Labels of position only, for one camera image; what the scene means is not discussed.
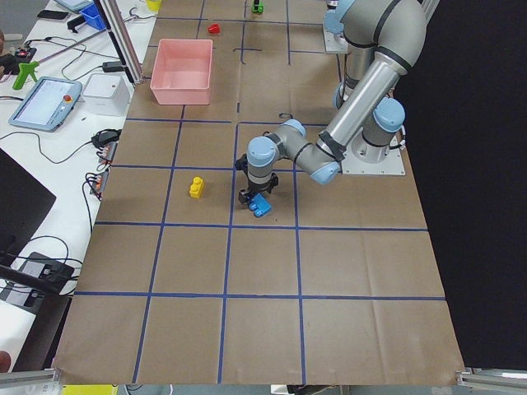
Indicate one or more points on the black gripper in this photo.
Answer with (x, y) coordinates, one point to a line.
(261, 188)

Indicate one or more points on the aluminium frame post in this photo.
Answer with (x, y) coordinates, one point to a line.
(115, 25)

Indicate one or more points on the teach pendant tablet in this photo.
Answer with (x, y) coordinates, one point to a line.
(47, 105)

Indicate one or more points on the black laptop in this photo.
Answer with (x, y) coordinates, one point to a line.
(25, 202)

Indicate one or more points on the blue plastic bin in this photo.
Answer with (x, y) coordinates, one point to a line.
(92, 17)

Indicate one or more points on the black smartphone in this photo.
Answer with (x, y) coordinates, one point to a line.
(53, 15)

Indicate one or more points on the pink plastic box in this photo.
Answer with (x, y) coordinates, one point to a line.
(182, 72)

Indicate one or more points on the black computer mouse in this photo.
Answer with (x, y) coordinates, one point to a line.
(106, 136)

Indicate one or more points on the red toy block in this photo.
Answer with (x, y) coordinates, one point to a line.
(214, 29)

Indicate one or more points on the green plastic gun tool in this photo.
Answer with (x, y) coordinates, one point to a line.
(25, 70)

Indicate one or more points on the green toy block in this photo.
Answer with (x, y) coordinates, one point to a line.
(257, 7)

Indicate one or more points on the white cube device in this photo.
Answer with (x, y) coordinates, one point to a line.
(106, 94)

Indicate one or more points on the blue toy block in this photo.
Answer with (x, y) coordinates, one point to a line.
(259, 205)

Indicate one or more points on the yellow toy block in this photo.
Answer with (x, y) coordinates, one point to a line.
(196, 187)

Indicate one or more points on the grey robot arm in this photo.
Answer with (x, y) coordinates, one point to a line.
(385, 39)
(334, 41)

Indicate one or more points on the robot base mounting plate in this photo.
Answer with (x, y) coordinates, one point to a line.
(374, 151)

